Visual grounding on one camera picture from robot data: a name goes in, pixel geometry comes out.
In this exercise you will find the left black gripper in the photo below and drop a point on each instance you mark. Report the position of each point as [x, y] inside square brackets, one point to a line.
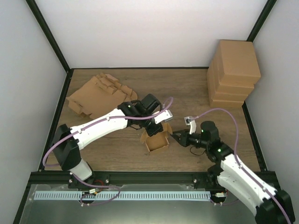
[159, 128]

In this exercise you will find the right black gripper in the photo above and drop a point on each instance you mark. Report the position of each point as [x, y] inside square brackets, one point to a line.
[183, 141]

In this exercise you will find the brown cardboard box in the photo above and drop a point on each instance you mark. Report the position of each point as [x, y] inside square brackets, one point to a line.
[158, 142]

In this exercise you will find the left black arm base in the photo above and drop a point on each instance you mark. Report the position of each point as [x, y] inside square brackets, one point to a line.
[91, 180]

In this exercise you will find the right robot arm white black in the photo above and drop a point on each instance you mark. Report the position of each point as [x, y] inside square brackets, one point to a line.
[268, 204]

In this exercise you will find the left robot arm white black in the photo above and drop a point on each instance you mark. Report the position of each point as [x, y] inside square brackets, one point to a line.
[68, 141]

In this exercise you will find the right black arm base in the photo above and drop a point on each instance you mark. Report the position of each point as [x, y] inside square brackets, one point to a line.
[208, 180]

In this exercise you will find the bottom folded cardboard box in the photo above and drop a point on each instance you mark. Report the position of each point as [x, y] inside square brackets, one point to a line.
[225, 104]

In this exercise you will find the folded cardboard box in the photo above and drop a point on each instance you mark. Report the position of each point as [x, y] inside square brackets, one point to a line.
[213, 95]
[225, 104]
[236, 62]
[214, 84]

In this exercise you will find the top folded cardboard box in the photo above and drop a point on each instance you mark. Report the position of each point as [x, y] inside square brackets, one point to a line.
[236, 62]

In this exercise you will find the stack of flat cardboard blanks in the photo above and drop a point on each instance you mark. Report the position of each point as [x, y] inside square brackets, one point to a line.
[100, 95]

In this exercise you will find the clear acrylic plate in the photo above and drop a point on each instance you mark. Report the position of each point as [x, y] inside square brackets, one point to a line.
[111, 211]

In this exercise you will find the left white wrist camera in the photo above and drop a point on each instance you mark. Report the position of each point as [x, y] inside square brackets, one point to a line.
[163, 117]

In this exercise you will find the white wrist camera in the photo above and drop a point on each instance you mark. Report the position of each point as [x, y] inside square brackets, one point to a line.
[190, 121]
[163, 117]

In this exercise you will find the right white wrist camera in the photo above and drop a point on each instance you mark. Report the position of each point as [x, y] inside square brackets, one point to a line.
[190, 121]

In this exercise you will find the black aluminium frame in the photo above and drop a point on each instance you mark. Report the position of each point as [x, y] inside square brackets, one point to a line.
[41, 176]

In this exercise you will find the light blue slotted cable duct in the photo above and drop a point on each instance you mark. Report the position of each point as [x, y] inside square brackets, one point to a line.
[125, 195]

